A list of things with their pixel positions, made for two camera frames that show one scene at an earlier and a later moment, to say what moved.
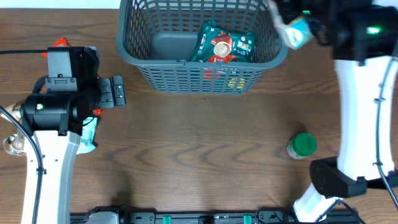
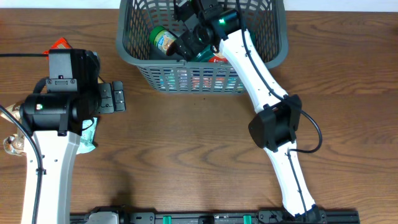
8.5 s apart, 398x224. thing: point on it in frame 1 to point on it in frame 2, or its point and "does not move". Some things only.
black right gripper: (292, 15) to (185, 19)
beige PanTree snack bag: (15, 144) does not move
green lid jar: (301, 145) to (160, 37)
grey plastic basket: (159, 37) does not move
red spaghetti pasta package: (63, 42) does not move
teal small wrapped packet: (87, 134) does not move
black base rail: (271, 216) does not move
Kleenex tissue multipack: (297, 31) to (202, 79)
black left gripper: (107, 99) does not move
